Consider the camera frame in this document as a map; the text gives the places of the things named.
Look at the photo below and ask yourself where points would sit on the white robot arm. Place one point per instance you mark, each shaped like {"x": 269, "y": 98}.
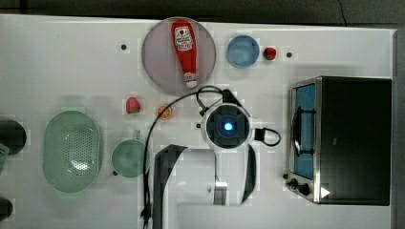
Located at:
{"x": 224, "y": 173}

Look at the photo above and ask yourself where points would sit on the black toaster oven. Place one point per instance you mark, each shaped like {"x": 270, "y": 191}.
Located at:
{"x": 340, "y": 140}

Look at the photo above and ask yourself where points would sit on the toy orange half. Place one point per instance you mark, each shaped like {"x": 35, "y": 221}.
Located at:
{"x": 164, "y": 112}

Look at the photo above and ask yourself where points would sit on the toy strawberry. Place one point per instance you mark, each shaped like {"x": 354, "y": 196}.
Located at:
{"x": 132, "y": 106}

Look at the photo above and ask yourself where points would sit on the grey round plate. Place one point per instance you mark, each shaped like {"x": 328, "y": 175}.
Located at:
{"x": 160, "y": 61}

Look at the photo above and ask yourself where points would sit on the blue bowl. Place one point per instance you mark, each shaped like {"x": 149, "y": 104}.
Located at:
{"x": 242, "y": 51}

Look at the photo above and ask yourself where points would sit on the red ketchup bottle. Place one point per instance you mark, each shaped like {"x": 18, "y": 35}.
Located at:
{"x": 184, "y": 42}

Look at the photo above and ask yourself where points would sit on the green mug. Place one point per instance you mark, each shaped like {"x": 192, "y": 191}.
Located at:
{"x": 130, "y": 158}

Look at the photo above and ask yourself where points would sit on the red toy apple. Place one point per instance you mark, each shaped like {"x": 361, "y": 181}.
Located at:
{"x": 270, "y": 53}

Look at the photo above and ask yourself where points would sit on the green oval colander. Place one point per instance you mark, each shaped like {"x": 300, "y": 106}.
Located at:
{"x": 72, "y": 154}

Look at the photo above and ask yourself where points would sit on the black frying pan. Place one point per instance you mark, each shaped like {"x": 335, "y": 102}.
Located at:
{"x": 13, "y": 135}

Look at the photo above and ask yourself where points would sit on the green spatula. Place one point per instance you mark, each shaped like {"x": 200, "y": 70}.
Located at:
{"x": 4, "y": 152}

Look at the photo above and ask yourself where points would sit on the dark round cup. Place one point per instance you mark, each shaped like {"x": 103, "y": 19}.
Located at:
{"x": 6, "y": 208}

